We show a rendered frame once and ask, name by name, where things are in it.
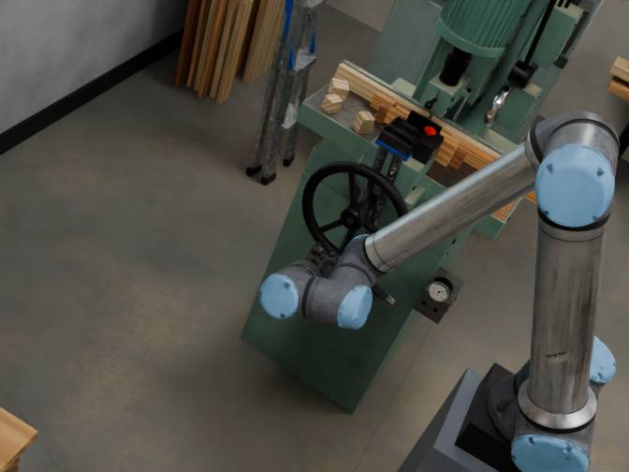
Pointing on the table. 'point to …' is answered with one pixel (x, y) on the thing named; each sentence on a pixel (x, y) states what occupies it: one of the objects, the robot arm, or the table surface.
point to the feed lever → (519, 76)
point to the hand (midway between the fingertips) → (329, 266)
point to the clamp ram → (422, 122)
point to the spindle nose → (455, 66)
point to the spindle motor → (480, 24)
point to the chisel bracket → (435, 89)
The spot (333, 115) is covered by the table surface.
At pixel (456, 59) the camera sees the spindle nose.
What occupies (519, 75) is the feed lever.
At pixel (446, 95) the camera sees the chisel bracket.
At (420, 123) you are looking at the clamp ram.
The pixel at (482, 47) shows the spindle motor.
